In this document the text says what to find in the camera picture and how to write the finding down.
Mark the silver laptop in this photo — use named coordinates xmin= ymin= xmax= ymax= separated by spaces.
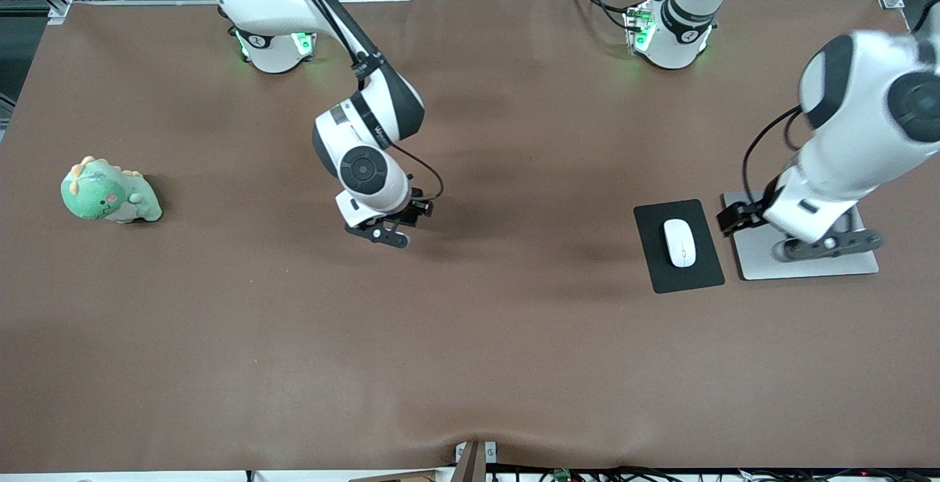
xmin=722 ymin=190 xmax=881 ymax=281

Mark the white computer mouse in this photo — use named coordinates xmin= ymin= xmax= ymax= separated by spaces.
xmin=663 ymin=218 xmax=697 ymax=268

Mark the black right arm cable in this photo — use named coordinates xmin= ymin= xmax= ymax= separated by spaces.
xmin=278 ymin=0 xmax=446 ymax=204

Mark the green dinosaur plush toy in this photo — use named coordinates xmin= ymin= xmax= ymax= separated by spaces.
xmin=60 ymin=157 xmax=164 ymax=224

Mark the white metal bracket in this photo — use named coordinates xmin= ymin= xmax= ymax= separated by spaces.
xmin=454 ymin=441 xmax=497 ymax=464

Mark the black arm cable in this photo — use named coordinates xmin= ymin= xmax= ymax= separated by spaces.
xmin=742 ymin=104 xmax=805 ymax=207
xmin=278 ymin=0 xmax=446 ymax=204

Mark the brown table mat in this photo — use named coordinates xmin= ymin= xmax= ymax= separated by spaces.
xmin=0 ymin=0 xmax=940 ymax=472

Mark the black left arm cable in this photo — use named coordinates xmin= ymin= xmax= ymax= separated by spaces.
xmin=742 ymin=104 xmax=805 ymax=207

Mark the black mouse pad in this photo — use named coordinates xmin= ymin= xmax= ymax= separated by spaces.
xmin=633 ymin=199 xmax=726 ymax=295

